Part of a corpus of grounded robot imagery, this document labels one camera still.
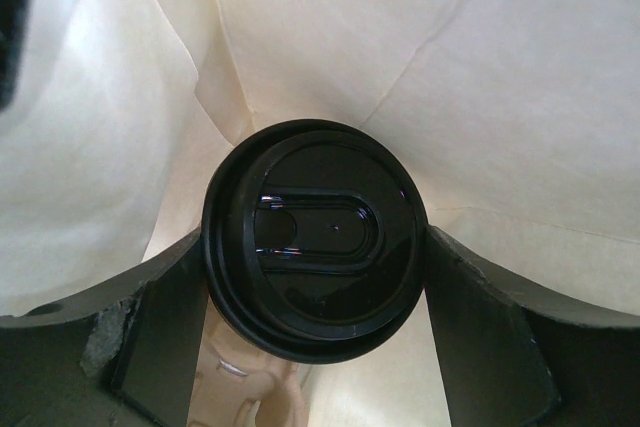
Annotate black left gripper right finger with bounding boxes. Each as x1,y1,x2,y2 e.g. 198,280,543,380
425,227,639,426

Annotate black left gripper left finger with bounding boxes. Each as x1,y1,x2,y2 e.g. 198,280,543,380
1,230,208,426

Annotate brown pulp two-cup carrier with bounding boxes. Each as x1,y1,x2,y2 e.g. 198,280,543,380
187,308,309,427

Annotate black coffee cup lid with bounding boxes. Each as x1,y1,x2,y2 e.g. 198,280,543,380
201,119,427,364

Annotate cream paper takeout bag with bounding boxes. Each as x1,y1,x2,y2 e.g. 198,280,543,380
1,0,639,426

